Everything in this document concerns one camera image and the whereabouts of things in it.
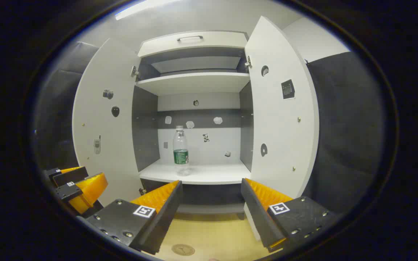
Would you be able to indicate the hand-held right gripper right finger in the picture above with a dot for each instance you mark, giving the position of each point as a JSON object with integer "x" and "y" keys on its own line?
{"x": 258, "y": 217}

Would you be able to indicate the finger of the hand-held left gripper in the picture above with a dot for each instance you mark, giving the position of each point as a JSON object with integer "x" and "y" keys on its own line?
{"x": 67, "y": 192}
{"x": 71, "y": 175}

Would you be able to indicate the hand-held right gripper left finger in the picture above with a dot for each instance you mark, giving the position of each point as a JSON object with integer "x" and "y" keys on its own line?
{"x": 165, "y": 214}

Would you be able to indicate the round brown coaster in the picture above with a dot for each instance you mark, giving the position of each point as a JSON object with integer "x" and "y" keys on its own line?
{"x": 183, "y": 250}

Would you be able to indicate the white cabinet door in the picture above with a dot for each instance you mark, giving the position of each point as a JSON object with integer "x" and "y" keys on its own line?
{"x": 278, "y": 127}
{"x": 93, "y": 108}

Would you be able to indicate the clear plastic bottle green label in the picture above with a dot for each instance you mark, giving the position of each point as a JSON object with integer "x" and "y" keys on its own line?
{"x": 181, "y": 145}

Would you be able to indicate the metal door hinge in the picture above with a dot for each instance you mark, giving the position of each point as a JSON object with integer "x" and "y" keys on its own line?
{"x": 134, "y": 71}
{"x": 248, "y": 62}
{"x": 142, "y": 191}

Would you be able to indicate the white cabinet drawer front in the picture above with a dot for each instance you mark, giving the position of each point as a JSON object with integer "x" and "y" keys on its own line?
{"x": 212, "y": 41}

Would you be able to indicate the ceiling light strip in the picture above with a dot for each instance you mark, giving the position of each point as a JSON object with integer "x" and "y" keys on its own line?
{"x": 140, "y": 7}

